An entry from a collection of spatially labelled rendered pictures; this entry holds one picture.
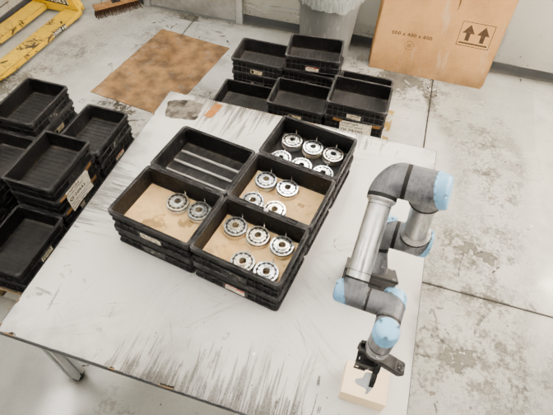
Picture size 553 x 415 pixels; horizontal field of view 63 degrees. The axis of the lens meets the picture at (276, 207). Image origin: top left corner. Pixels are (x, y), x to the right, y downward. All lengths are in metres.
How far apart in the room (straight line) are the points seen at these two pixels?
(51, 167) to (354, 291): 2.02
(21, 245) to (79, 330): 1.02
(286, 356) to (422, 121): 2.61
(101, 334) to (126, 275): 0.27
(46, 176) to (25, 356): 0.98
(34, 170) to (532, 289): 3.04
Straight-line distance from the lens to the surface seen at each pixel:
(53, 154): 3.00
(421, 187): 1.45
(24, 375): 2.84
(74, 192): 2.83
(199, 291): 1.98
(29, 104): 3.42
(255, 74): 3.56
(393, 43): 4.38
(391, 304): 1.43
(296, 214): 2.03
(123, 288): 2.05
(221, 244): 1.94
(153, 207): 2.10
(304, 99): 3.35
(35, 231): 2.94
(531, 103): 4.59
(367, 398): 1.77
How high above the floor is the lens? 2.44
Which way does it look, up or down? 51 degrees down
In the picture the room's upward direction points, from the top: 3 degrees clockwise
